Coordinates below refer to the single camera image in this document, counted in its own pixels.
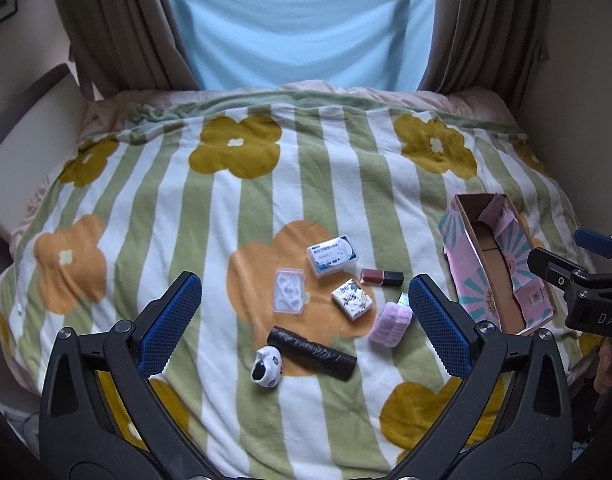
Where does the floral striped blanket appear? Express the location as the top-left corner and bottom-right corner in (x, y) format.
(0, 102), (586, 480)

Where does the black garbage bag roll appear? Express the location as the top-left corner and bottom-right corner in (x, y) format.
(266, 326), (357, 377)

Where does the white box with blue label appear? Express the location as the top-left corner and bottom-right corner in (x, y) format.
(306, 234), (360, 279)

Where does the light blue curtain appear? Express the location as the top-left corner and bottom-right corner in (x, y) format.
(158, 0), (441, 93)

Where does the white printed tissue pack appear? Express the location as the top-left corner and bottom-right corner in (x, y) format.
(331, 280), (375, 322)

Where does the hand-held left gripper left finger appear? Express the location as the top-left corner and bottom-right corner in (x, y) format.
(38, 271), (221, 480)

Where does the red and black lipstick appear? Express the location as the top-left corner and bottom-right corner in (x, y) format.
(360, 268), (405, 286)

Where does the white pillow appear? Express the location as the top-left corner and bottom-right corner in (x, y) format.
(0, 62), (92, 246)

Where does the pink patterned cardboard box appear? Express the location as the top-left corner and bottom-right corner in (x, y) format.
(438, 192), (557, 337)

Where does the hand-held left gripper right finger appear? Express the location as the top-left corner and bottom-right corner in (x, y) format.
(386, 274), (574, 480)

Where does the person's right hand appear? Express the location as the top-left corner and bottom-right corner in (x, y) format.
(593, 337), (612, 394)

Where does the white and black sock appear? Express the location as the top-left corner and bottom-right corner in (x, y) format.
(250, 346), (284, 390)

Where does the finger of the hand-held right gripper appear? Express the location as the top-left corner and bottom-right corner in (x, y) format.
(527, 247), (589, 302)
(574, 227), (612, 262)

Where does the clear plastic case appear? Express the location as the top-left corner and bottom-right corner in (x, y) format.
(272, 267), (307, 315)

